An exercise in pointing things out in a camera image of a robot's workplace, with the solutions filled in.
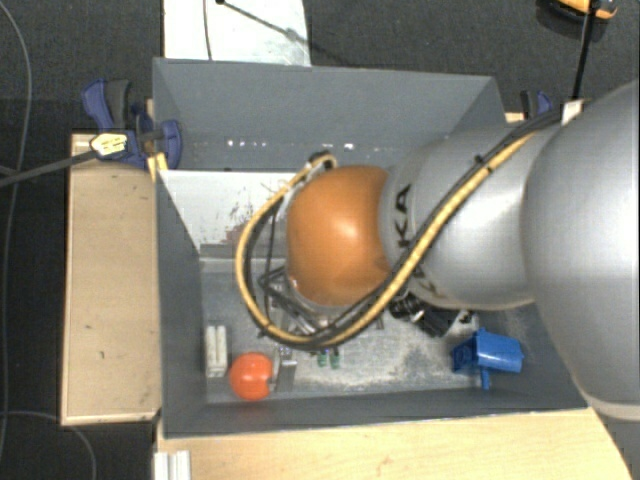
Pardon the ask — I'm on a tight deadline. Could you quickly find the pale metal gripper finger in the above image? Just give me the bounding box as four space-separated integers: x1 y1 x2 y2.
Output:
275 346 300 394

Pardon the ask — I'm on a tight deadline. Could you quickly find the orange ball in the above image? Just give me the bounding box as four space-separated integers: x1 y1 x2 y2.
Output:
228 351 275 402

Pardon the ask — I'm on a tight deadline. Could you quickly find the white rectangular block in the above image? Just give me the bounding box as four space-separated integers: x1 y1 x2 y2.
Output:
204 323 230 379

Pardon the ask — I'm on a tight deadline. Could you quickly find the blue plastic toy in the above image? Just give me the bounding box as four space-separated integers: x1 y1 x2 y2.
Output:
450 327 525 392

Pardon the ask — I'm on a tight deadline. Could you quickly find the pale wood board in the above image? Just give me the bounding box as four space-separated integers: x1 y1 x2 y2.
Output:
60 130 164 427

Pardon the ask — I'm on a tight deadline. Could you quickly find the grey metal bin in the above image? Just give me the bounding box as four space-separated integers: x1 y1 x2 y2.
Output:
151 56 589 439

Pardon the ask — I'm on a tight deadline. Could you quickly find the black cylinder on white bracket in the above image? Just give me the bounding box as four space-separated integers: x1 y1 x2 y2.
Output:
388 292 475 339

